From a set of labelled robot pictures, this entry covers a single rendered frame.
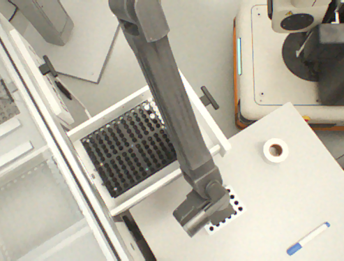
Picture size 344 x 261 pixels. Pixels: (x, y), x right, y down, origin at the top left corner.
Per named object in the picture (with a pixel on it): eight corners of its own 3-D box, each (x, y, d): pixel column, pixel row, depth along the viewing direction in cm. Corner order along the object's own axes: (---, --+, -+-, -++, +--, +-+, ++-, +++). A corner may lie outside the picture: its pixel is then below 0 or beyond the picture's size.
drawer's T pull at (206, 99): (204, 86, 94) (204, 84, 92) (219, 108, 92) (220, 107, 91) (192, 93, 93) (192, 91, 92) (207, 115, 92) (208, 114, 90)
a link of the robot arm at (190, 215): (218, 179, 69) (196, 159, 76) (174, 217, 67) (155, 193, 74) (238, 212, 76) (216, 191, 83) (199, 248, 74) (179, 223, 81)
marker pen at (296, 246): (325, 220, 97) (327, 220, 95) (329, 226, 96) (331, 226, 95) (285, 250, 95) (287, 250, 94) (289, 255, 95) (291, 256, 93)
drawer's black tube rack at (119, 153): (153, 104, 100) (151, 96, 94) (186, 155, 96) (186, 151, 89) (86, 144, 98) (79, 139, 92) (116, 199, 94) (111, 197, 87)
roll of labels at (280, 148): (268, 169, 101) (272, 167, 97) (255, 148, 103) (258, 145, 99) (289, 157, 101) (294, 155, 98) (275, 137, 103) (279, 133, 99)
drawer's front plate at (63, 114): (31, 46, 109) (14, 27, 98) (75, 122, 102) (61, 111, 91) (26, 49, 108) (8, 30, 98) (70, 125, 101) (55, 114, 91)
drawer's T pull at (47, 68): (47, 55, 99) (45, 53, 97) (58, 76, 97) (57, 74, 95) (35, 62, 98) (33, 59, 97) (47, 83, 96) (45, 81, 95)
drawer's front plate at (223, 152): (172, 73, 104) (171, 57, 93) (227, 155, 97) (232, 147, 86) (167, 77, 104) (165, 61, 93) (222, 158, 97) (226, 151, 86)
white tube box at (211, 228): (228, 185, 100) (229, 183, 97) (245, 210, 98) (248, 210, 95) (192, 209, 99) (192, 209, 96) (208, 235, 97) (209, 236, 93)
